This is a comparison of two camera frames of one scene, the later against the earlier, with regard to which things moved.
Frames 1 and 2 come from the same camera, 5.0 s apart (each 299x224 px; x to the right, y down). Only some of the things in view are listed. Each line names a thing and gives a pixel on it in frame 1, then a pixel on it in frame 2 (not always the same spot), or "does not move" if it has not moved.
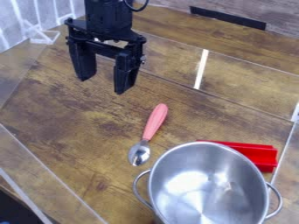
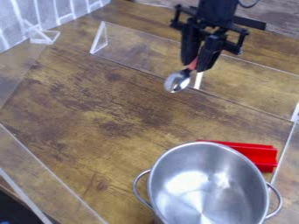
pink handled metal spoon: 140,150 -> 177,80
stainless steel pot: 207,183 does not move
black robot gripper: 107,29 -> 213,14
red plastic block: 263,155 does not move
